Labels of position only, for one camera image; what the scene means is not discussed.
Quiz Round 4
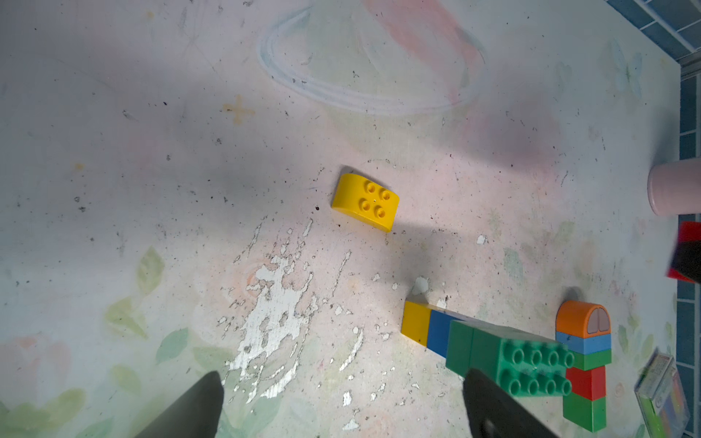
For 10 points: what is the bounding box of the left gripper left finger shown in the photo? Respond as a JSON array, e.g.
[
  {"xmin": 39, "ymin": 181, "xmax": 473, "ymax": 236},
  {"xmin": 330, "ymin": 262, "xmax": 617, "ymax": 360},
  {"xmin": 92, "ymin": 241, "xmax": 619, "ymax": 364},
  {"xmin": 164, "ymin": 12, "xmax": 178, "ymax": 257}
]
[{"xmin": 136, "ymin": 372, "xmax": 224, "ymax": 438}]

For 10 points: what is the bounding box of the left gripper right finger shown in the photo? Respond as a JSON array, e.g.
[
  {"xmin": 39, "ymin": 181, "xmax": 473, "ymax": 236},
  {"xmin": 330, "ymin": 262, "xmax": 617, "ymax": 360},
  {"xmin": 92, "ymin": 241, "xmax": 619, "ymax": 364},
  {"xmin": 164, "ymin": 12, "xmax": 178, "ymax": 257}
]
[{"xmin": 463, "ymin": 369, "xmax": 556, "ymax": 438}]

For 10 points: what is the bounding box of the green long lego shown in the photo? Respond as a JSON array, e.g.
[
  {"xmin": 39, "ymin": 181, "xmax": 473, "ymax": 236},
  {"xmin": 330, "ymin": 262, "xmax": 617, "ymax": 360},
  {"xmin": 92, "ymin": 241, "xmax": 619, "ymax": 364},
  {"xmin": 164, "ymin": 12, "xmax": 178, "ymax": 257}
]
[
  {"xmin": 572, "ymin": 350, "xmax": 612, "ymax": 370},
  {"xmin": 447, "ymin": 319, "xmax": 574, "ymax": 397}
]

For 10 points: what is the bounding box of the green small square lego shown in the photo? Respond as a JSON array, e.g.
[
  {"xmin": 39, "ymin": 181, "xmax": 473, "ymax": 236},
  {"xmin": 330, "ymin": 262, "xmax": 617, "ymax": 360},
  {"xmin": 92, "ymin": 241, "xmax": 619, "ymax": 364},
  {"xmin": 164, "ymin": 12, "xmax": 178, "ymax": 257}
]
[{"xmin": 562, "ymin": 392, "xmax": 607, "ymax": 433}]

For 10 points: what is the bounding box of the dark blue square lego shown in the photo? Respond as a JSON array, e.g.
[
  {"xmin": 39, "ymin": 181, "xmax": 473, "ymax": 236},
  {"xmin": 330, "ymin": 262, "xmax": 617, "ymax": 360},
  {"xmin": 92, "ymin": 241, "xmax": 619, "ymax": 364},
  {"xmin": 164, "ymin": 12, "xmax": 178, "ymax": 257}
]
[{"xmin": 427, "ymin": 307, "xmax": 467, "ymax": 358}]

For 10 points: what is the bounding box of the red small lego brick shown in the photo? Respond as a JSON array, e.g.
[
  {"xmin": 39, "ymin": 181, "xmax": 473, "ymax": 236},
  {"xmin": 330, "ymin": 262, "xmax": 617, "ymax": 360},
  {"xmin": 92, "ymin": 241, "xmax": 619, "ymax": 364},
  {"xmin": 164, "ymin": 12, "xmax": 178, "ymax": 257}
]
[{"xmin": 566, "ymin": 366, "xmax": 606, "ymax": 401}]

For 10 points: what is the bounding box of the light blue long lego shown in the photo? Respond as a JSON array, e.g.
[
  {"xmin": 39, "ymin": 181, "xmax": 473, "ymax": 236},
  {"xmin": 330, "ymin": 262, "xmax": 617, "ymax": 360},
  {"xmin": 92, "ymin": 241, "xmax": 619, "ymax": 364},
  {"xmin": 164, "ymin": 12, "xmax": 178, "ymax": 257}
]
[{"xmin": 556, "ymin": 331, "xmax": 612, "ymax": 355}]

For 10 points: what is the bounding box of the yellow square lego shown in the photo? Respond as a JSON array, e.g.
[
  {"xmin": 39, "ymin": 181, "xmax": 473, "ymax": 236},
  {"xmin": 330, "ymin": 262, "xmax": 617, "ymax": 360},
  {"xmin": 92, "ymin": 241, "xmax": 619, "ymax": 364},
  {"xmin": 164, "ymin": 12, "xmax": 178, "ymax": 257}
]
[{"xmin": 401, "ymin": 300, "xmax": 433, "ymax": 347}]

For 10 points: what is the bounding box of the orange half-round lego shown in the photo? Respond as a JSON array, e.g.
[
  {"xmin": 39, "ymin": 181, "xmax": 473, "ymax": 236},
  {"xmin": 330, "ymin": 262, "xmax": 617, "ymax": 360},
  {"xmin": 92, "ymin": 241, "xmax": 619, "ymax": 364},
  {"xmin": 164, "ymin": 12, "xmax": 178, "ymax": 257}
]
[{"xmin": 556, "ymin": 300, "xmax": 611, "ymax": 339}]

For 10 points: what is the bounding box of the red long lego brick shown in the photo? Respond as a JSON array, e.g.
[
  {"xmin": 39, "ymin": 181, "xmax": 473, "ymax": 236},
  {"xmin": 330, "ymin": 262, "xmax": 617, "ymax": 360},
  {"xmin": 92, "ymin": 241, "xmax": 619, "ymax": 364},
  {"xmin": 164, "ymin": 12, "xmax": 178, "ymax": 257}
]
[{"xmin": 667, "ymin": 222, "xmax": 701, "ymax": 284}]

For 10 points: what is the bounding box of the yellow curved lego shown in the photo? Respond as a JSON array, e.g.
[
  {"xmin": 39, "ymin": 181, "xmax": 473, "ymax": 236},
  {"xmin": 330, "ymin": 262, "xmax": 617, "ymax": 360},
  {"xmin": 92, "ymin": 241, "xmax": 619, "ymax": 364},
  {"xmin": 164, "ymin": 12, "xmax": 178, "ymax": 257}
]
[{"xmin": 332, "ymin": 173, "xmax": 400, "ymax": 233}]

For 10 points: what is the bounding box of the coloured marker pack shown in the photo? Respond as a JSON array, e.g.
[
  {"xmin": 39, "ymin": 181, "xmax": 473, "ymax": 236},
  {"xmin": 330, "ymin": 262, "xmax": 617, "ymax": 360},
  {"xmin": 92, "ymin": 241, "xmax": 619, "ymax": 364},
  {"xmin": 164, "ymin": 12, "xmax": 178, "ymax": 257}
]
[{"xmin": 635, "ymin": 350, "xmax": 690, "ymax": 438}]

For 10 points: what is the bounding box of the pink pen cup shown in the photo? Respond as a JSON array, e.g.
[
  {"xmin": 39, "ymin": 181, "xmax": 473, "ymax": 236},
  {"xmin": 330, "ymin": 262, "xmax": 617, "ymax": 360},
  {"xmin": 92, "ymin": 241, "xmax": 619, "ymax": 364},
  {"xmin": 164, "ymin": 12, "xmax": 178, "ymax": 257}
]
[{"xmin": 647, "ymin": 157, "xmax": 701, "ymax": 216}]

